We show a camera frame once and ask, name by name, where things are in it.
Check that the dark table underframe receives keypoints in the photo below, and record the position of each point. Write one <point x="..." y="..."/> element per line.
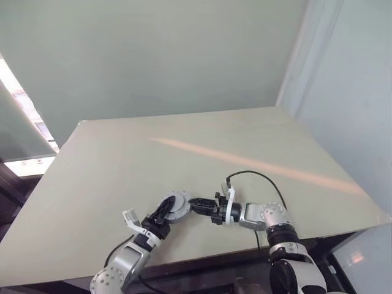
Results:
<point x="199" y="275"/>

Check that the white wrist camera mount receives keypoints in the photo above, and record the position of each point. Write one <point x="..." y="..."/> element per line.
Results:
<point x="131" y="217"/>
<point x="229" y="208"/>

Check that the white window sill bar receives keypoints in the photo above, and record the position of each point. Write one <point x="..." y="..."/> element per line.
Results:
<point x="30" y="163"/>

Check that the white corner pillar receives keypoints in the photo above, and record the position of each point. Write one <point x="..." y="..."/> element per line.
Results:
<point x="297" y="55"/>

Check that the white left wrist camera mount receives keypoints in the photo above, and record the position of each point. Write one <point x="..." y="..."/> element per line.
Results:
<point x="131" y="217"/>

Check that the grey rounded shape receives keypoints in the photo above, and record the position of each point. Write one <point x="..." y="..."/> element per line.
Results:
<point x="243" y="286"/>

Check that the glass window pane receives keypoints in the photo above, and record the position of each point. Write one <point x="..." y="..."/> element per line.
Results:
<point x="18" y="128"/>

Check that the dark side furniture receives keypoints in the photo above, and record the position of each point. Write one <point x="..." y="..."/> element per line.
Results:
<point x="12" y="190"/>

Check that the grey round motor lid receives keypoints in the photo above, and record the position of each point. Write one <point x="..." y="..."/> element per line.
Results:
<point x="183" y="203"/>

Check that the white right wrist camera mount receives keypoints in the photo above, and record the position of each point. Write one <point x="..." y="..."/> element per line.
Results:
<point x="229" y="208"/>

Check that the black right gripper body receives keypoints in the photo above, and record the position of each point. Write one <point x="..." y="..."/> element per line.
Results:
<point x="220" y="216"/>

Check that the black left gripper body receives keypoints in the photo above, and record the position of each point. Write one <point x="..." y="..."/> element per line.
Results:
<point x="154" y="229"/>

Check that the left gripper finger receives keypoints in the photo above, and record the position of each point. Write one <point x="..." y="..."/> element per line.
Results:
<point x="165" y="209"/>

